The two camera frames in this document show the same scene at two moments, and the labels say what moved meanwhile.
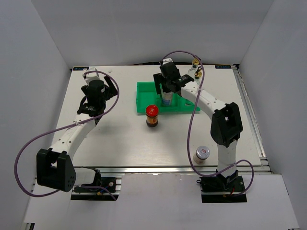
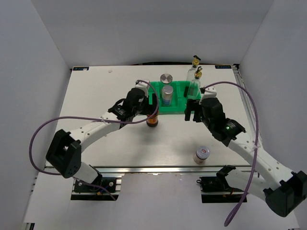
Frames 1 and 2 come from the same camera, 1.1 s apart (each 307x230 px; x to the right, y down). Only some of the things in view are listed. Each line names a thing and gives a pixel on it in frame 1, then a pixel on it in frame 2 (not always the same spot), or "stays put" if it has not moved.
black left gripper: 112,91 → 150,109
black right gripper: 158,80 → 192,105
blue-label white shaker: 166,97 stays put
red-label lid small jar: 202,153 stays put
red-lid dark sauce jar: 152,112 stays put
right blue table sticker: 223,67 stays put
